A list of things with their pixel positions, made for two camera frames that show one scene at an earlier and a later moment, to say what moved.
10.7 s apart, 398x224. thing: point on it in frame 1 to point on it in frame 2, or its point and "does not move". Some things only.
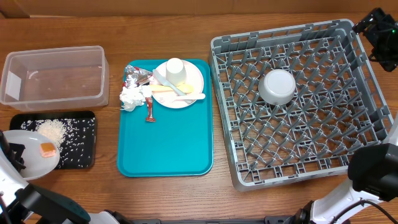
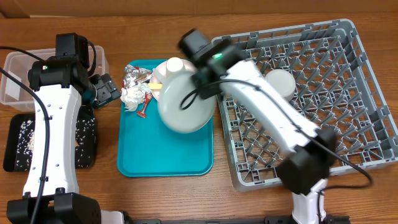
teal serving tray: [179, 143] does not move
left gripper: [17, 150] to [106, 87]
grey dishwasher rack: [295, 99] does not move
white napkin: [133, 96] does not move
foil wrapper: [134, 76] does not move
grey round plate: [36, 165] to [180, 106]
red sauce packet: [149, 101] to [148, 97]
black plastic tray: [74, 131] does not move
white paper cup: [175, 73] does not move
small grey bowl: [277, 86] does not move
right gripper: [376, 36] to [207, 91]
